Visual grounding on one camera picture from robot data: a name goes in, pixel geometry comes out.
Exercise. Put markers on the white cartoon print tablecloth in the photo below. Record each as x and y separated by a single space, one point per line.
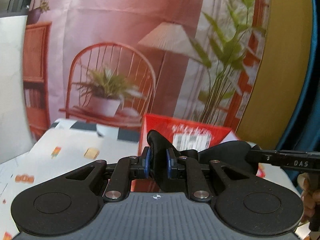
74 184

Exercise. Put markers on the blue curtain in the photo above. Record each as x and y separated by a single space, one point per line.
300 26

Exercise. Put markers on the black eye mask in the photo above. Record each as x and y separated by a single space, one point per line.
232 152

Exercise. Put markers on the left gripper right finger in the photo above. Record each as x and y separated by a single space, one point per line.
172 166

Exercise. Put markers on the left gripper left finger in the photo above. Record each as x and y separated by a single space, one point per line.
144 163

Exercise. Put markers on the right hand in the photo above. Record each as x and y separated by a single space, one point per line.
310 198

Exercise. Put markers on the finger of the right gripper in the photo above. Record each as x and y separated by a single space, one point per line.
264 157

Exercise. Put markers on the printed living room backdrop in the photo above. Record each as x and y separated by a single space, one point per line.
113 61

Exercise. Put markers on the red strawberry cardboard box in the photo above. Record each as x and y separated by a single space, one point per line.
184 134

